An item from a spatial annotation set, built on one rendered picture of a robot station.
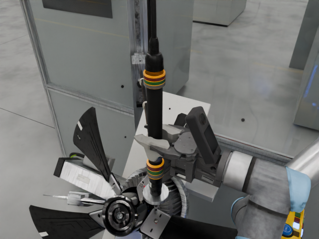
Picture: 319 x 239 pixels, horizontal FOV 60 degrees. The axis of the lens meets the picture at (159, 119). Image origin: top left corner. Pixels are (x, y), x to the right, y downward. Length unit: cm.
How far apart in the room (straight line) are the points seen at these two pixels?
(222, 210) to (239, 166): 131
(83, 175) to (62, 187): 155
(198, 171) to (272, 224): 17
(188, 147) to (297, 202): 23
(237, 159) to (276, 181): 8
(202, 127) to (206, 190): 88
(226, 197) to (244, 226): 118
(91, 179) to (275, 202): 72
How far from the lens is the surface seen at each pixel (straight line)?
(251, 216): 58
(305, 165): 71
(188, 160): 59
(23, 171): 295
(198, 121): 53
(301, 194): 57
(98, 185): 109
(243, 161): 57
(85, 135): 98
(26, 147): 321
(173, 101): 109
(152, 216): 89
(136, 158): 113
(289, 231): 108
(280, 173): 57
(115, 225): 87
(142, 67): 117
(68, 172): 117
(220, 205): 184
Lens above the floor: 192
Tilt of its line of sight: 36 degrees down
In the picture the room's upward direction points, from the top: straight up
